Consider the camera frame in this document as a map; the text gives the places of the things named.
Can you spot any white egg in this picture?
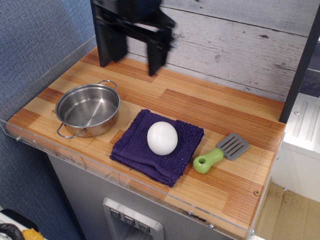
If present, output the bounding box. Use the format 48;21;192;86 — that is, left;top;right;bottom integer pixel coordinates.
147;121;178;156

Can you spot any clear acrylic table guard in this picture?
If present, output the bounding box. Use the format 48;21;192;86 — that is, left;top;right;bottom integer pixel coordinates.
0;44;285;240

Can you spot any dark upright post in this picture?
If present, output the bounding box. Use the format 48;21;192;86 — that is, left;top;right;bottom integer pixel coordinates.
278;6;320;124
90;0;117;67

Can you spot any dark right upright post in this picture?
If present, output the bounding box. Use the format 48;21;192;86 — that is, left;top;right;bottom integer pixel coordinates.
278;6;320;124

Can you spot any yellow object bottom corner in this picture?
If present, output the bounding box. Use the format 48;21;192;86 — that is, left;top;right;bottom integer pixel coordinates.
21;228;45;240

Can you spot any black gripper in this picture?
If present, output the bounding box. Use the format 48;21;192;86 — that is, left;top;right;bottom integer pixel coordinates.
104;0;176;76

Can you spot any silver dispenser panel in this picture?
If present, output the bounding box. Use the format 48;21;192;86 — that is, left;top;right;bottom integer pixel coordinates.
102;197;165;240

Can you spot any stainless steel pot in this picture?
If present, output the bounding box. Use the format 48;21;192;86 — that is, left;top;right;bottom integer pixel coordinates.
55;80;121;139

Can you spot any dark left upright post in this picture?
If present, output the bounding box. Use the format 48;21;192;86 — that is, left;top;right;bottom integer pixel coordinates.
90;0;117;67

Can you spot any green handled grey spatula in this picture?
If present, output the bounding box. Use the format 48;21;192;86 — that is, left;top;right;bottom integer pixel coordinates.
193;133;250;174

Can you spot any purple folded towel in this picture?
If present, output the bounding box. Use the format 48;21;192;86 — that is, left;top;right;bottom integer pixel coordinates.
110;109;204;187

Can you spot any white ribbed appliance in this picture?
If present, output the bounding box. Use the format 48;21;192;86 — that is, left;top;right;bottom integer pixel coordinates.
283;93;320;153

